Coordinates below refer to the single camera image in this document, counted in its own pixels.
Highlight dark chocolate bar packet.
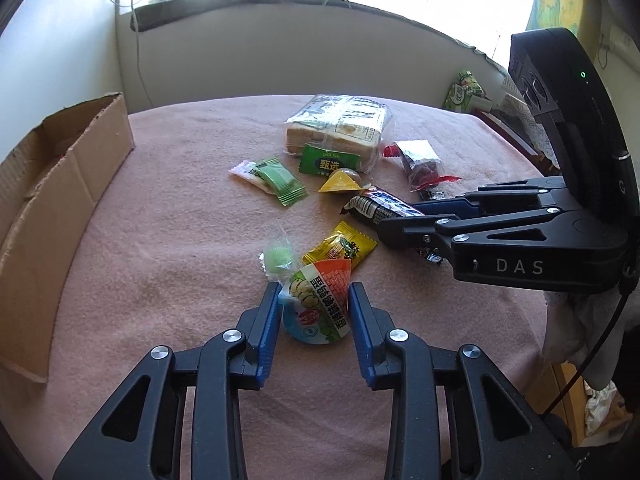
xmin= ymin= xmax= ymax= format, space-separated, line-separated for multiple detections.
xmin=342 ymin=187 xmax=446 ymax=266

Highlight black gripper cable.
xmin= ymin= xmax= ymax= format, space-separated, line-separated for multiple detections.
xmin=542 ymin=265 xmax=633 ymax=416

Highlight crumpled white paper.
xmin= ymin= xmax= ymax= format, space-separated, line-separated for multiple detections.
xmin=584 ymin=380 xmax=626 ymax=436

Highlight white power cable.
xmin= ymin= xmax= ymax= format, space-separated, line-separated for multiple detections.
xmin=129 ymin=0 xmax=153 ymax=108

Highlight pink white snack packet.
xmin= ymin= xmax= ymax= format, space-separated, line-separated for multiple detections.
xmin=229 ymin=160 xmax=273 ymax=193

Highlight green white carton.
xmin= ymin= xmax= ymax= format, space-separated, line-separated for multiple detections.
xmin=442 ymin=70 xmax=486 ymax=112

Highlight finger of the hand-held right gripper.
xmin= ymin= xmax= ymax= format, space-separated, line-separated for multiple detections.
xmin=407 ymin=176 xmax=569 ymax=218
xmin=377 ymin=207 xmax=577 ymax=257

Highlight green wafer packet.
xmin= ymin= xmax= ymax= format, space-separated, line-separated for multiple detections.
xmin=250 ymin=156 xmax=308 ymax=208

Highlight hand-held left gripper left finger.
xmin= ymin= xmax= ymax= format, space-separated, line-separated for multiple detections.
xmin=52 ymin=281 xmax=284 ymax=480

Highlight brown cardboard box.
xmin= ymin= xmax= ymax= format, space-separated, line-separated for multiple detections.
xmin=0 ymin=91 xmax=137 ymax=385

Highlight clear bag of sliced bread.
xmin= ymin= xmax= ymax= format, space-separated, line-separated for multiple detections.
xmin=284 ymin=94 xmax=396 ymax=173

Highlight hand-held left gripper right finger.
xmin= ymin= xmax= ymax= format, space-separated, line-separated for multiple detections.
xmin=348 ymin=282 xmax=581 ymax=480

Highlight yellow snack packet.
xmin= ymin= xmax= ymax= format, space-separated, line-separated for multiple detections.
xmin=301 ymin=221 xmax=378 ymax=273

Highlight cone-shaped orange white snack packet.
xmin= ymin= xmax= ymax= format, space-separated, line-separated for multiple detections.
xmin=278 ymin=258 xmax=353 ymax=345

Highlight green candy in clear wrapper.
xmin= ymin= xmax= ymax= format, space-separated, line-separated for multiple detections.
xmin=257 ymin=232 xmax=296 ymax=286

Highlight person's right hand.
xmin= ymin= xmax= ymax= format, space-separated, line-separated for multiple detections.
xmin=542 ymin=289 xmax=627 ymax=392

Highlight pink blanket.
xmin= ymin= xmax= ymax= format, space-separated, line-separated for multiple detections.
xmin=45 ymin=94 xmax=566 ymax=480

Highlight yellow triangular jelly cup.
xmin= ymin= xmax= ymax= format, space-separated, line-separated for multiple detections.
xmin=318 ymin=169 xmax=362 ymax=195

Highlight silver red dried fruit packet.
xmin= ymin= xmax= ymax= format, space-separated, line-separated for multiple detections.
xmin=382 ymin=140 xmax=463 ymax=201

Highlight green labelled snack packet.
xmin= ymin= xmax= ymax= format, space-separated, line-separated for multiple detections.
xmin=300 ymin=143 xmax=362 ymax=177

